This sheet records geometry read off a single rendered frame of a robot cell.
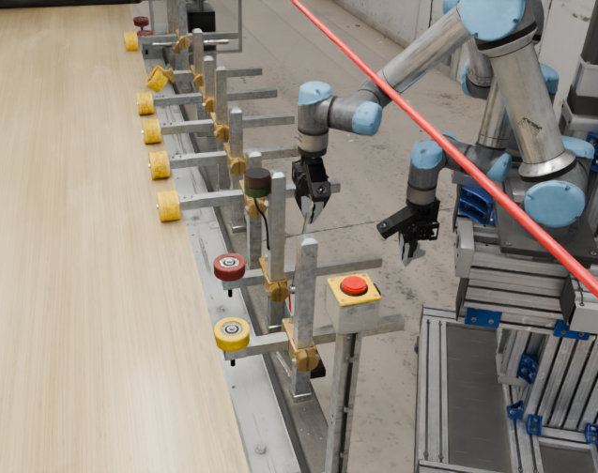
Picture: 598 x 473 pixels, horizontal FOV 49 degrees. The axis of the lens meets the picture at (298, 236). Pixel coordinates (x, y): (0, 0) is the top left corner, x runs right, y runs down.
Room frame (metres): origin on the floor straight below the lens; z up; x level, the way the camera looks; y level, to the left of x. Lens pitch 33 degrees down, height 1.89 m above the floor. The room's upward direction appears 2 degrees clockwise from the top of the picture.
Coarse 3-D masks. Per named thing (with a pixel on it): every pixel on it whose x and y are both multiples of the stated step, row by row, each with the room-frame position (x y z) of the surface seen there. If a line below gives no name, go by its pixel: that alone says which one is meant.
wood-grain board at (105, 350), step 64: (0, 64) 2.74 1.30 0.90; (64, 64) 2.77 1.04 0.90; (128, 64) 2.80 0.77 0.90; (0, 128) 2.10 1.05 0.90; (64, 128) 2.12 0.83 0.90; (128, 128) 2.14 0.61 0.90; (0, 192) 1.66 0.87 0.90; (64, 192) 1.68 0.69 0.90; (128, 192) 1.69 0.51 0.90; (0, 256) 1.35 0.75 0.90; (64, 256) 1.36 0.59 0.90; (128, 256) 1.37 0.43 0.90; (192, 256) 1.38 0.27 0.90; (0, 320) 1.11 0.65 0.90; (64, 320) 1.12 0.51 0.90; (128, 320) 1.13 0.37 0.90; (192, 320) 1.13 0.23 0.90; (0, 384) 0.92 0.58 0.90; (64, 384) 0.93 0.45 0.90; (128, 384) 0.93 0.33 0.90; (192, 384) 0.94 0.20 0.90; (0, 448) 0.77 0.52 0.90; (64, 448) 0.77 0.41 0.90; (128, 448) 0.78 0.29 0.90; (192, 448) 0.78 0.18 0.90
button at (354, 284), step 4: (352, 276) 0.88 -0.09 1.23; (356, 276) 0.88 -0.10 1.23; (344, 280) 0.87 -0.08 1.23; (348, 280) 0.87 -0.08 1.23; (352, 280) 0.87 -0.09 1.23; (356, 280) 0.87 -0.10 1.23; (360, 280) 0.87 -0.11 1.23; (344, 284) 0.86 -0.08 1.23; (348, 284) 0.85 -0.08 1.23; (352, 284) 0.86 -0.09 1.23; (356, 284) 0.86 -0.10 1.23; (360, 284) 0.86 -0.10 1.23; (364, 284) 0.86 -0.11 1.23; (344, 288) 0.85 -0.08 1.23; (348, 288) 0.85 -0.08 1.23; (352, 288) 0.85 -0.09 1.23; (356, 288) 0.85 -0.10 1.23; (360, 288) 0.85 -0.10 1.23; (364, 288) 0.85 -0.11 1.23; (348, 292) 0.85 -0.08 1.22; (352, 292) 0.84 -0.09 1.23; (356, 292) 0.84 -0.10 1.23; (360, 292) 0.85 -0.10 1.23
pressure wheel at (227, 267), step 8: (224, 256) 1.38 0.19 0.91; (232, 256) 1.38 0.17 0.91; (240, 256) 1.38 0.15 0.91; (216, 264) 1.34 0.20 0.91; (224, 264) 1.35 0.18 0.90; (232, 264) 1.35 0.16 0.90; (240, 264) 1.35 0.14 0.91; (216, 272) 1.33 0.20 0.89; (224, 272) 1.32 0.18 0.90; (232, 272) 1.32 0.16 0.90; (240, 272) 1.33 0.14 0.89; (224, 280) 1.32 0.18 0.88; (232, 280) 1.32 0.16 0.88; (232, 296) 1.35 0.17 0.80
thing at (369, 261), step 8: (352, 256) 1.47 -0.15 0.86; (360, 256) 1.47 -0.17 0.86; (368, 256) 1.47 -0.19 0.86; (376, 256) 1.47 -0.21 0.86; (320, 264) 1.43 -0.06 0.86; (328, 264) 1.43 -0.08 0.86; (336, 264) 1.43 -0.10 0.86; (344, 264) 1.43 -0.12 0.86; (352, 264) 1.44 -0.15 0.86; (360, 264) 1.44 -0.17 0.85; (368, 264) 1.45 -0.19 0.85; (376, 264) 1.46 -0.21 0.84; (248, 272) 1.38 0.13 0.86; (256, 272) 1.38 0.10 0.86; (288, 272) 1.39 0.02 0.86; (320, 272) 1.41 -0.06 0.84; (328, 272) 1.42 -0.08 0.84; (336, 272) 1.43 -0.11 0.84; (344, 272) 1.43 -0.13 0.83; (240, 280) 1.35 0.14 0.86; (248, 280) 1.36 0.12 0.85; (256, 280) 1.36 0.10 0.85; (288, 280) 1.39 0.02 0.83; (224, 288) 1.34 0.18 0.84; (232, 288) 1.34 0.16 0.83
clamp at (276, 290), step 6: (258, 258) 1.43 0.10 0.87; (264, 258) 1.43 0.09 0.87; (258, 264) 1.42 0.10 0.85; (264, 264) 1.40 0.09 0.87; (264, 270) 1.37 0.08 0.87; (264, 276) 1.36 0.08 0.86; (264, 282) 1.36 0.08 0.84; (270, 282) 1.32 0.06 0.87; (276, 282) 1.32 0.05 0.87; (282, 282) 1.33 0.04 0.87; (270, 288) 1.31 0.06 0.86; (276, 288) 1.30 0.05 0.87; (282, 288) 1.31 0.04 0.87; (270, 294) 1.30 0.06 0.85; (276, 294) 1.30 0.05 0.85; (282, 294) 1.31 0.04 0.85; (288, 294) 1.32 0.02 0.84; (276, 300) 1.30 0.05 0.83; (282, 300) 1.31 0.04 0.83
